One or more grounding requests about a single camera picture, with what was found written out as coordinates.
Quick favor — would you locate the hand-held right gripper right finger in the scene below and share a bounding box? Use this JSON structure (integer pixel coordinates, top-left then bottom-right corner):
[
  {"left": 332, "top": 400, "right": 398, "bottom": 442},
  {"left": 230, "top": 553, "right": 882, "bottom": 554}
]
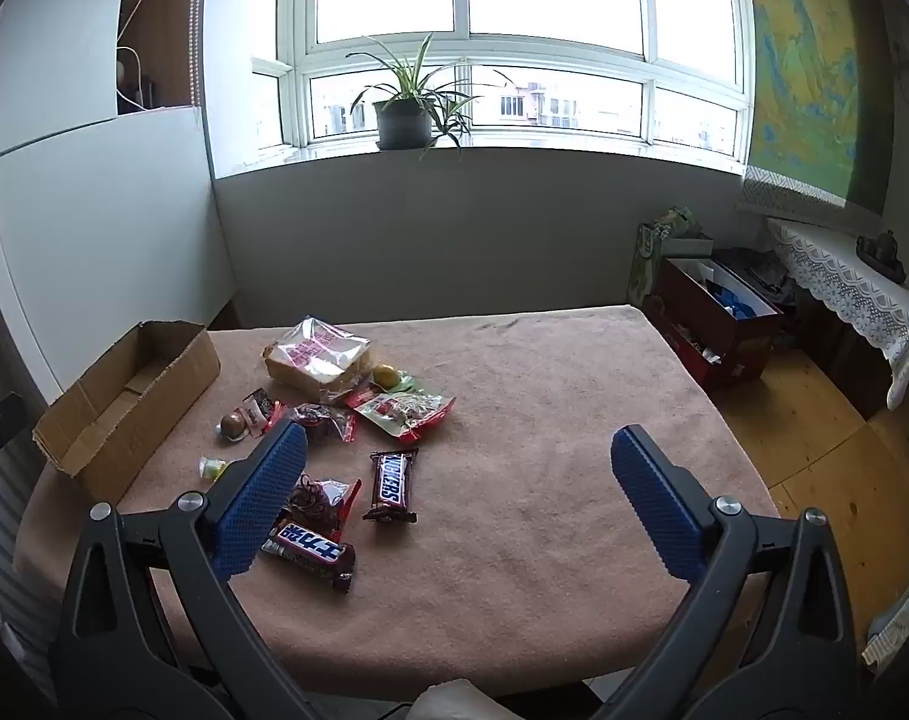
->
[{"left": 596, "top": 424, "right": 864, "bottom": 720}]

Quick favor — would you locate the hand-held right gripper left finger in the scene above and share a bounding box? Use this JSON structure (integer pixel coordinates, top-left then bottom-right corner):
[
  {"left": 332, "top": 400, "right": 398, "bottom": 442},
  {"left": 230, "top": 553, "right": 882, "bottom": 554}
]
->
[{"left": 53, "top": 418, "right": 328, "bottom": 720}]

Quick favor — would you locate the clear red dried fruit packet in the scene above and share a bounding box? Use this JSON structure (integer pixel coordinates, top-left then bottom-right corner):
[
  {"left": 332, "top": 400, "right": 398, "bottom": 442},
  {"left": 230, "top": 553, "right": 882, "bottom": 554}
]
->
[
  {"left": 278, "top": 474, "right": 362, "bottom": 541},
  {"left": 287, "top": 403, "right": 358, "bottom": 443}
]

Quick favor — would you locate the brown chocolate bar blue print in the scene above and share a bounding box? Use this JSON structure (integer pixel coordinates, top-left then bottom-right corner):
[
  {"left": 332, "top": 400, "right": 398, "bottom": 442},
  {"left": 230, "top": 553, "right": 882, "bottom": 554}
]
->
[{"left": 259, "top": 514, "right": 358, "bottom": 592}]

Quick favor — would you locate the brown cardboard box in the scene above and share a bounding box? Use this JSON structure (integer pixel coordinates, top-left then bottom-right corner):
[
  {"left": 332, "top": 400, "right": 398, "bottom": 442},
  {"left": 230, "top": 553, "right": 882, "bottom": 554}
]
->
[{"left": 32, "top": 320, "right": 221, "bottom": 502}]

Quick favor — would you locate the red white snack packet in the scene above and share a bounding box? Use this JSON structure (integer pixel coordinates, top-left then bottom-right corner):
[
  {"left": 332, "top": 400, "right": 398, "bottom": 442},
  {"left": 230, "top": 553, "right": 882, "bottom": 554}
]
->
[{"left": 345, "top": 382, "right": 457, "bottom": 442}]

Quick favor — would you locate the white pink candy wrapper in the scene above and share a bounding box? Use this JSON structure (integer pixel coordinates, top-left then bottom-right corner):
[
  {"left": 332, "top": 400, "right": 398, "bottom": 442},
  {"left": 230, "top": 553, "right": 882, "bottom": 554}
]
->
[{"left": 248, "top": 401, "right": 286, "bottom": 436}]

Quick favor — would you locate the bagged sliced bread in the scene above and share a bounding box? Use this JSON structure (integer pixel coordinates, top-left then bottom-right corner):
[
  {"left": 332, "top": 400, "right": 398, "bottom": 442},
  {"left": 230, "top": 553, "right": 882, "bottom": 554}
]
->
[{"left": 263, "top": 316, "right": 374, "bottom": 395}]

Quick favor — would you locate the dark red box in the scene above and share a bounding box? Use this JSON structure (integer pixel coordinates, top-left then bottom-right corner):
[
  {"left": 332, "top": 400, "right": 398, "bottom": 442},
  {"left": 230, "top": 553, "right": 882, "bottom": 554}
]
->
[{"left": 644, "top": 256, "right": 785, "bottom": 391}]

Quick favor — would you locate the white cabinet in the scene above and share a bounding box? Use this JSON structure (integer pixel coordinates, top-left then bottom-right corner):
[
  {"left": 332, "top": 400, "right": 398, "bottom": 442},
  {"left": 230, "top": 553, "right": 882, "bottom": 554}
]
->
[{"left": 0, "top": 0, "right": 234, "bottom": 406}]

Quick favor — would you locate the green carton box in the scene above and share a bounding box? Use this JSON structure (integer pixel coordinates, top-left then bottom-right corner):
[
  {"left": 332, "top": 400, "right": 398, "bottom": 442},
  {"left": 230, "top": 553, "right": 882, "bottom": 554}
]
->
[{"left": 625, "top": 206, "right": 714, "bottom": 308}]

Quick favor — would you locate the white lace cloth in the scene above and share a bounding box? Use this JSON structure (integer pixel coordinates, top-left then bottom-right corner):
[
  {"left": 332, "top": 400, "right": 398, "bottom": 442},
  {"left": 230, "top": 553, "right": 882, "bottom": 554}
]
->
[{"left": 767, "top": 217, "right": 909, "bottom": 410}]

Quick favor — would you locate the dark teapot ornament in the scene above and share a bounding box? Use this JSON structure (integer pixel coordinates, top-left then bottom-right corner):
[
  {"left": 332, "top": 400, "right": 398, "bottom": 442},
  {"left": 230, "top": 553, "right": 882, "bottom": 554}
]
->
[{"left": 855, "top": 231, "right": 907, "bottom": 284}]

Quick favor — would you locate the potted spider plant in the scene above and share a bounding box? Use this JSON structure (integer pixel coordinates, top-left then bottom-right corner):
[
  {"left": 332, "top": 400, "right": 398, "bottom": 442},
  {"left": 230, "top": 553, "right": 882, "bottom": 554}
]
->
[{"left": 347, "top": 31, "right": 515, "bottom": 160}]

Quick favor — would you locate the wooden shelf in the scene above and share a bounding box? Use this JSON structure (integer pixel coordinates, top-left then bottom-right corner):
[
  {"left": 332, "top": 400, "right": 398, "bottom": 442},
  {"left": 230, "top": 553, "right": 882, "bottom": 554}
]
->
[{"left": 116, "top": 0, "right": 200, "bottom": 117}]

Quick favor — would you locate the white cable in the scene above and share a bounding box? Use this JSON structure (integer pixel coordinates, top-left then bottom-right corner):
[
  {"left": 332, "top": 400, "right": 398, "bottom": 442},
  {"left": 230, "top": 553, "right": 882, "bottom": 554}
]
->
[{"left": 116, "top": 0, "right": 155, "bottom": 102}]

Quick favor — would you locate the landscape wall poster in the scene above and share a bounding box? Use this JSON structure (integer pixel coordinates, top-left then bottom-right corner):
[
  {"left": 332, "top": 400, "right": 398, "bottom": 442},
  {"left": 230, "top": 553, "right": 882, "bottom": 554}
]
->
[{"left": 737, "top": 0, "right": 860, "bottom": 215}]

